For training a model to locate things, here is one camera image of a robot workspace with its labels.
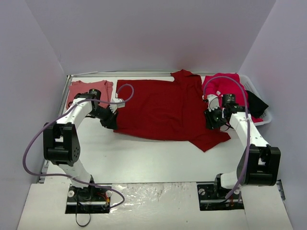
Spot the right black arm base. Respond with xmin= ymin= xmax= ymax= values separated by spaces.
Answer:
xmin=197 ymin=178 xmax=244 ymax=211

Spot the folded salmon pink t-shirt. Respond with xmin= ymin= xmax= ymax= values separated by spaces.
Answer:
xmin=66 ymin=80 xmax=113 ymax=109

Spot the dark red t-shirt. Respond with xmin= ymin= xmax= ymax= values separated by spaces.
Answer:
xmin=115 ymin=70 xmax=230 ymax=152

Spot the bright pink t-shirt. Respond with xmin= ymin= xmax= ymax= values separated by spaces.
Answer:
xmin=202 ymin=73 xmax=262 ymax=123

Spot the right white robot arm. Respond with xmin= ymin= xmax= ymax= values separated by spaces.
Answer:
xmin=204 ymin=94 xmax=281 ymax=198

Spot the thin black cable loop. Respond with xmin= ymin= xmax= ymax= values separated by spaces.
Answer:
xmin=75 ymin=196 xmax=92 ymax=227

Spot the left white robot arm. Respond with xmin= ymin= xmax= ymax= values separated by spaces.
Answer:
xmin=43 ymin=89 xmax=125 ymax=200

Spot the white plastic laundry basket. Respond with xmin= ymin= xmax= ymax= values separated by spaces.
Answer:
xmin=239 ymin=74 xmax=272 ymax=126

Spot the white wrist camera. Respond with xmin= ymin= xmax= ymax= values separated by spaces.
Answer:
xmin=109 ymin=93 xmax=125 ymax=114
xmin=202 ymin=94 xmax=220 ymax=112

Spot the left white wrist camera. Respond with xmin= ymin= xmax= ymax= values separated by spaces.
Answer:
xmin=109 ymin=93 xmax=125 ymax=114

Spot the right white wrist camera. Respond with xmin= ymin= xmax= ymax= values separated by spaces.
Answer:
xmin=202 ymin=94 xmax=220 ymax=112

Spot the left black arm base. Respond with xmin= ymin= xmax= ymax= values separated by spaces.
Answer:
xmin=65 ymin=185 xmax=112 ymax=214

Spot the white foreground cover board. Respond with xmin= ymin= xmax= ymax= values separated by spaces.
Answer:
xmin=18 ymin=183 xmax=292 ymax=230

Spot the black garment in basket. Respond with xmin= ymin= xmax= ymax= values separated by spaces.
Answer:
xmin=246 ymin=91 xmax=269 ymax=118

